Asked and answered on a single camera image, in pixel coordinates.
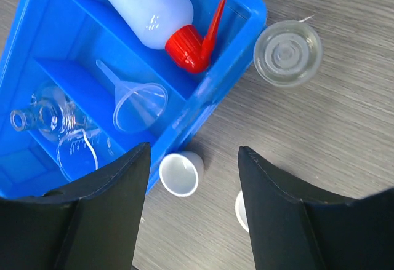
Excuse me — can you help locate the clear plastic funnel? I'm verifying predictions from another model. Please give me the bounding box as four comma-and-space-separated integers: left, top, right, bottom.
96, 59, 168, 133

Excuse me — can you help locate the white squeeze bottle red cap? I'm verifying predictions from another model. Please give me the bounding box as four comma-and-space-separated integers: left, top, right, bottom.
108, 0, 226, 74

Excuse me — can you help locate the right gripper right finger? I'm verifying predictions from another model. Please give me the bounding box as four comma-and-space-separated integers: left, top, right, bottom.
238, 146, 393, 269

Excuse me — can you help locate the small clear glass flask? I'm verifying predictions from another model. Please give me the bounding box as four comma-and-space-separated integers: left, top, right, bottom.
253, 20, 323, 88

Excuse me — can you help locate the clear plastic beaker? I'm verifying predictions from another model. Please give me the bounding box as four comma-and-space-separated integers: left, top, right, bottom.
56, 128, 115, 182

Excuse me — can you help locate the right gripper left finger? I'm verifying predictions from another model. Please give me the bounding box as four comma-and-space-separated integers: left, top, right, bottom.
1, 143, 151, 269

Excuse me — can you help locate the clear round glass flask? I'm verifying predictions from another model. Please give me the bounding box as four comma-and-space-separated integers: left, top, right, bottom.
10, 82, 97, 142

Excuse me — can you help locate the blue plastic divided bin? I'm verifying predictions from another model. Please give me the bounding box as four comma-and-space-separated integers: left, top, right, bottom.
1, 0, 268, 199

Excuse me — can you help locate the white evaporating dish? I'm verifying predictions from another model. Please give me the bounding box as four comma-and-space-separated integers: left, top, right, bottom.
235, 191, 249, 233

